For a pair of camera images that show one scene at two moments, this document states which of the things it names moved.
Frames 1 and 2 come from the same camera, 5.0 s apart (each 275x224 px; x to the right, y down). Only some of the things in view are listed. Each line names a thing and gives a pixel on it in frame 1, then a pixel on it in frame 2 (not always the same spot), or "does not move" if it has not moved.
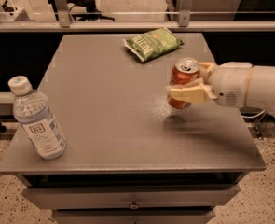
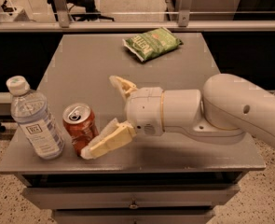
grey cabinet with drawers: x=130 y=157 does not move
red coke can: x=185 y=69 → x=80 y=124
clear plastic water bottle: x=34 y=116 does not move
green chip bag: x=152 y=43 does not move
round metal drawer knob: x=133 y=206 does not move
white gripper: x=229 y=84 → x=144 y=109
